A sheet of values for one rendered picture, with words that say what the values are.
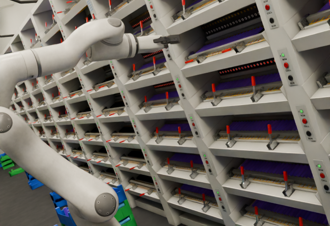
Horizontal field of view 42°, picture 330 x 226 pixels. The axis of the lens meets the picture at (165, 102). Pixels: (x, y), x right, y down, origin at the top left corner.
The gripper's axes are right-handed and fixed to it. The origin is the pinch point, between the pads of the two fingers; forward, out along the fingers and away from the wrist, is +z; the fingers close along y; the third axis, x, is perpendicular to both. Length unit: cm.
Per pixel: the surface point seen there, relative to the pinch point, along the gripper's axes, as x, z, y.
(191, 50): -0.9, 26.3, -30.0
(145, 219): -101, 34, -137
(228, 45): -4.2, 23.0, 2.7
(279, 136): -41, 33, 12
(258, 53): -10.1, 19.9, 23.2
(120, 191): -63, -5, -67
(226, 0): 10.1, 15.4, 16.1
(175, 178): -66, 32, -78
